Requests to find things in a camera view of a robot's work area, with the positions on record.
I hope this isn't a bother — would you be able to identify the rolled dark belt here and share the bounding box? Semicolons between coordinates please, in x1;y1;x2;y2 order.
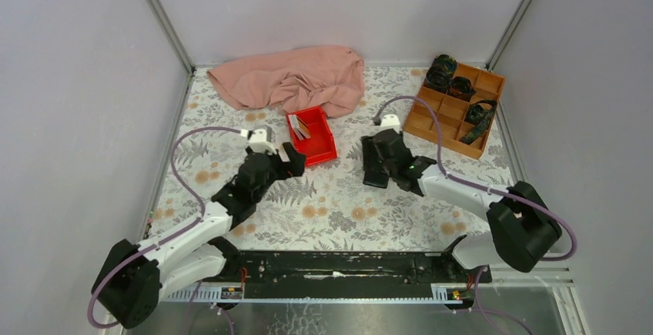
447;76;476;102
424;54;458;93

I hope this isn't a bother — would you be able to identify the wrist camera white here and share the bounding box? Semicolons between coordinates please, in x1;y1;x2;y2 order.
373;114;401;133
239;125;277;155

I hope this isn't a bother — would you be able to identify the camouflage strap in tray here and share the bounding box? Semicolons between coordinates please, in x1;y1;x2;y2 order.
458;99;499;146

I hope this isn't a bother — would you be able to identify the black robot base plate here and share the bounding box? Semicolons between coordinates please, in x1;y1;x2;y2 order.
208;250;492;300

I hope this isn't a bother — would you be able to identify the rolled dark belt top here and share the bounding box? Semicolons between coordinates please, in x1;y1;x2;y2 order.
424;54;458;93

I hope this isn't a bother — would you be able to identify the wooden compartment tray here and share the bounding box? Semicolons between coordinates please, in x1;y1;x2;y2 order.
404;62;505;159

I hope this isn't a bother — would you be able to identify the rolled dark belt middle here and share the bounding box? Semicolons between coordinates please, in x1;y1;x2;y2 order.
447;76;476;102

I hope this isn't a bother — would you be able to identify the stack of cards in bin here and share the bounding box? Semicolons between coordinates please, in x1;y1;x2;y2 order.
288;114;311;141

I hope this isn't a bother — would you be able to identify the red plastic bin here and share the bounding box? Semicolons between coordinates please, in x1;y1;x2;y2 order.
286;106;338;167

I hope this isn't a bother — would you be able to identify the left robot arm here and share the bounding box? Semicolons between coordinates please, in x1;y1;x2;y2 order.
87;142;306;329

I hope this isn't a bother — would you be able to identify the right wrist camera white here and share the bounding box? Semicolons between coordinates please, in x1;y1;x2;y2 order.
373;114;401;133

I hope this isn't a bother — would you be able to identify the pink cloth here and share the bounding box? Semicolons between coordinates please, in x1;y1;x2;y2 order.
207;45;365;118

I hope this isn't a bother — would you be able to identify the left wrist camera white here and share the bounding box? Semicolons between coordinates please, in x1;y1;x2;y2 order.
239;125;277;155

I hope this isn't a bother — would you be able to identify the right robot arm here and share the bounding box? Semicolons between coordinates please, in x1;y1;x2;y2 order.
361;129;562;283

